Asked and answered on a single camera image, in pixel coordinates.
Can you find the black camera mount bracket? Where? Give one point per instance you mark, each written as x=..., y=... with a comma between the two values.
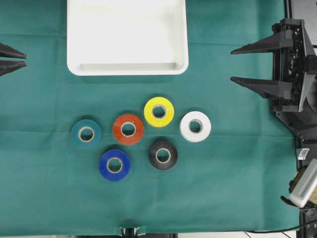
x=129, y=232

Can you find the yellow tape roll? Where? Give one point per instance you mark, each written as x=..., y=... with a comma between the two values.
x=158, y=112

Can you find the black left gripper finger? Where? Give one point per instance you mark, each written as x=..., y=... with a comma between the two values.
x=7, y=66
x=8, y=52

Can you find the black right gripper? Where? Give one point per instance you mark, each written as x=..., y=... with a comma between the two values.
x=294, y=66

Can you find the black tape roll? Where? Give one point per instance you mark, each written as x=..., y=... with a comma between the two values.
x=163, y=155

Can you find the white tape roll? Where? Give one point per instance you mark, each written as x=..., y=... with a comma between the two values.
x=195, y=126

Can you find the white plastic tray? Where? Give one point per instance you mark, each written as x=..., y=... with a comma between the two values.
x=126, y=37

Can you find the green table cloth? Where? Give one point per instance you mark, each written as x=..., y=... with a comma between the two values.
x=233, y=180

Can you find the red tape roll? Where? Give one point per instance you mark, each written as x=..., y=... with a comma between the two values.
x=128, y=129

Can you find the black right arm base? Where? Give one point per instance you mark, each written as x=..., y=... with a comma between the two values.
x=303, y=124

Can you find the green tape roll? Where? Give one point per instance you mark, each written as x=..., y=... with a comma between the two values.
x=86, y=134

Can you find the blue tape roll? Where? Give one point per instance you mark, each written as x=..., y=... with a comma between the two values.
x=114, y=165

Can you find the white perforated device box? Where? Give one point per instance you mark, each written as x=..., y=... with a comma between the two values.
x=305, y=186

